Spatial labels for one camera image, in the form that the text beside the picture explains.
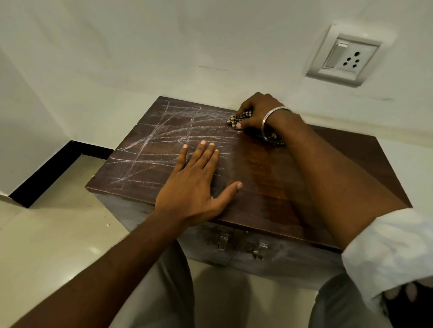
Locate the person's right hand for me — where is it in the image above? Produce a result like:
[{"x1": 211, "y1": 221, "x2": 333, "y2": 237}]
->
[{"x1": 235, "y1": 92, "x2": 294, "y2": 131}]

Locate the person's left hand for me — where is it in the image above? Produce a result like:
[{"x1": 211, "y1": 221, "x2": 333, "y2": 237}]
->
[{"x1": 154, "y1": 140, "x2": 243, "y2": 228}]

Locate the checkered cloth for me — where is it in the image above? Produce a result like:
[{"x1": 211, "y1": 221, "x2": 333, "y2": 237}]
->
[{"x1": 226, "y1": 110, "x2": 286, "y2": 147}]

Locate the dark wooden cabinet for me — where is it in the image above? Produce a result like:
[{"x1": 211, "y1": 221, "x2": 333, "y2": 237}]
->
[{"x1": 85, "y1": 96, "x2": 413, "y2": 292}]

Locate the person's right forearm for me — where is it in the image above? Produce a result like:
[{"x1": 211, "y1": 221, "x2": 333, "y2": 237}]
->
[{"x1": 266, "y1": 111, "x2": 409, "y2": 251}]

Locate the person's left forearm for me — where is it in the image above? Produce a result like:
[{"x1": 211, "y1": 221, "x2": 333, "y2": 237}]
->
[{"x1": 11, "y1": 211, "x2": 187, "y2": 328}]

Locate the person's left leg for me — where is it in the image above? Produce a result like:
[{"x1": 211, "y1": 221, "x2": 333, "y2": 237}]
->
[{"x1": 108, "y1": 239, "x2": 196, "y2": 328}]

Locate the person's leg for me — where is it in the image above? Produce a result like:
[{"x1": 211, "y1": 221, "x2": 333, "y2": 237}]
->
[
  {"x1": 307, "y1": 273, "x2": 393, "y2": 328},
  {"x1": 108, "y1": 239, "x2": 196, "y2": 328}
]

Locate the person's right leg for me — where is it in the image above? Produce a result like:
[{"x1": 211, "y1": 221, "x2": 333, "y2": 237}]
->
[{"x1": 307, "y1": 273, "x2": 393, "y2": 328}]

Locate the silver bangle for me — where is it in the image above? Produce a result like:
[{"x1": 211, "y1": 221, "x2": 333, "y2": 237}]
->
[{"x1": 260, "y1": 106, "x2": 293, "y2": 142}]

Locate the black skirting board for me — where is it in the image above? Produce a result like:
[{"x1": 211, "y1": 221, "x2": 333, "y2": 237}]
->
[{"x1": 9, "y1": 140, "x2": 115, "y2": 209}]

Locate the white shirt sleeve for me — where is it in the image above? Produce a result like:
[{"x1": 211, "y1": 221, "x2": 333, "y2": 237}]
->
[{"x1": 341, "y1": 207, "x2": 433, "y2": 315}]

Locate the small white wall socket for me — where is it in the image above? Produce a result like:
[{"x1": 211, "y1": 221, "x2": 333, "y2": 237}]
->
[{"x1": 305, "y1": 23, "x2": 383, "y2": 88}]

